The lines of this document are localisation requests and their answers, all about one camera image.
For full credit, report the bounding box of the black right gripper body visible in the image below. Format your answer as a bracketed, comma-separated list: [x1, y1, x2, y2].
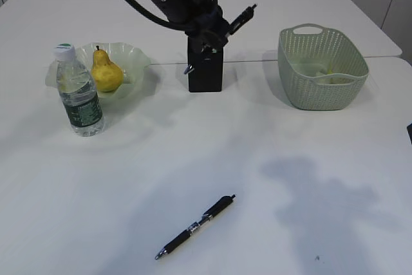
[407, 124, 412, 143]

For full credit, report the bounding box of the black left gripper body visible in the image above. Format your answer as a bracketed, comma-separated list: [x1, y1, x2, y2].
[185, 6, 230, 50]

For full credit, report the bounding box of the black pen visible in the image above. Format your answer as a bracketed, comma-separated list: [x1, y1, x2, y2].
[183, 3, 258, 75]
[155, 194, 236, 260]

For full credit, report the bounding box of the yellow white waste paper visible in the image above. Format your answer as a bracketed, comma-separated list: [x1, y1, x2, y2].
[315, 62, 352, 84]

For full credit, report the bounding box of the yellow pear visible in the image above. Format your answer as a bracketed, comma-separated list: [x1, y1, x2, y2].
[91, 45, 124, 92]

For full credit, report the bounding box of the clear plastic water bottle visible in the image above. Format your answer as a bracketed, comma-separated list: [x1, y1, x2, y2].
[53, 43, 104, 137]

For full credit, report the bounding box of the black square pen holder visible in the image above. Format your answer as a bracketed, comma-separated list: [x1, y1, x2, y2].
[187, 37, 224, 93]

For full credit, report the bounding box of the green wavy glass plate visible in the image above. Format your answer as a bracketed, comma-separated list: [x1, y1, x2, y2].
[44, 41, 152, 108]

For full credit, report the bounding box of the green woven plastic basket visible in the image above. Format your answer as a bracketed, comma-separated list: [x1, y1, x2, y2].
[277, 24, 370, 111]

